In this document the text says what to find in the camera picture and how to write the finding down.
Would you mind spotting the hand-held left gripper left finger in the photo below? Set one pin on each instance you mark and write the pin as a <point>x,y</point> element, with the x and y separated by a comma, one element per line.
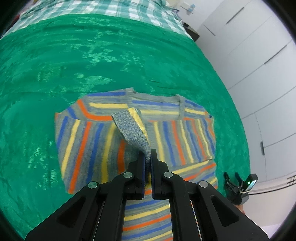
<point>143,171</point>

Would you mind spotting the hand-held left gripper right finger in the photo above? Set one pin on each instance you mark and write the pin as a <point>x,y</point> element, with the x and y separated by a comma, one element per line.
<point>153,171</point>

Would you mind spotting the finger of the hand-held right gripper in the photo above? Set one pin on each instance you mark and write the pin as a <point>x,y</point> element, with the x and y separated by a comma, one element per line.
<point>227,179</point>
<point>239,179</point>

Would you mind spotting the striped knitted sweater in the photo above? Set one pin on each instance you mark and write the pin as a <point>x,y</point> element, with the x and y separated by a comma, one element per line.
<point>92,143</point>

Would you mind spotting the white wardrobe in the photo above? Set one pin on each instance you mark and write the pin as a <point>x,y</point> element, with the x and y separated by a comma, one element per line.
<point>254,69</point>

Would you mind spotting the green plush blanket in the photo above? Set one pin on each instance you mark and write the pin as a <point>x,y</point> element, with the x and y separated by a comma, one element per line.
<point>46,69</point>

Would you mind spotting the dark bedside table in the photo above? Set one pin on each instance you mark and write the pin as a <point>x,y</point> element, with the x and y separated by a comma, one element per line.
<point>192,32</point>

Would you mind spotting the green white checked bedsheet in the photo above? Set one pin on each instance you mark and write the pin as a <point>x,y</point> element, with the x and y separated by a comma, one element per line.
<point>92,7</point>

